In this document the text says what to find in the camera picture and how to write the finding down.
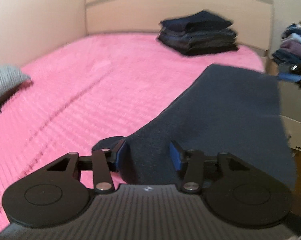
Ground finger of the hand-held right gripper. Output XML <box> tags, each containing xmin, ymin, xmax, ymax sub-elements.
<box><xmin>288</xmin><ymin>60</ymin><xmax>301</xmax><ymax>75</ymax></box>
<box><xmin>277</xmin><ymin>72</ymin><xmax>301</xmax><ymax>83</ymax></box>

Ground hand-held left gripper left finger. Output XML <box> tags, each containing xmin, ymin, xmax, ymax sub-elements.
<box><xmin>47</xmin><ymin>140</ymin><xmax>127</xmax><ymax>194</ymax></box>

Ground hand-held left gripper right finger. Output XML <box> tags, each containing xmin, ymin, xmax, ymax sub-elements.
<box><xmin>169</xmin><ymin>141</ymin><xmax>251</xmax><ymax>194</ymax></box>

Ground dark navy fleece pants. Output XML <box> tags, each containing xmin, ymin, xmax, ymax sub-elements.
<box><xmin>92</xmin><ymin>64</ymin><xmax>298</xmax><ymax>189</ymax></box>

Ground pile of colourful clothes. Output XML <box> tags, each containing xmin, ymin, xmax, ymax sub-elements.
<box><xmin>273</xmin><ymin>22</ymin><xmax>301</xmax><ymax>65</ymax></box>

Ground stack of folded dark clothes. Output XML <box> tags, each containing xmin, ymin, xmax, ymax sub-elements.
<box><xmin>157</xmin><ymin>10</ymin><xmax>240</xmax><ymax>57</ymax></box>

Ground white bedside cabinet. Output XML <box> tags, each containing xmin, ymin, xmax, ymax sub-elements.
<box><xmin>278</xmin><ymin>80</ymin><xmax>301</xmax><ymax>153</ymax></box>

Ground pink ribbed blanket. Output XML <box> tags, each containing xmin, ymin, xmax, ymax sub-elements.
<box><xmin>0</xmin><ymin>31</ymin><xmax>265</xmax><ymax>233</ymax></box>

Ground grey checked pillow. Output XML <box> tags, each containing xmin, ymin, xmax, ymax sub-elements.
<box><xmin>0</xmin><ymin>65</ymin><xmax>32</xmax><ymax>100</ymax></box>

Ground beige bed headboard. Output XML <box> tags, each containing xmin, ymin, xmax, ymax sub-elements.
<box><xmin>84</xmin><ymin>0</ymin><xmax>276</xmax><ymax>58</ymax></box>

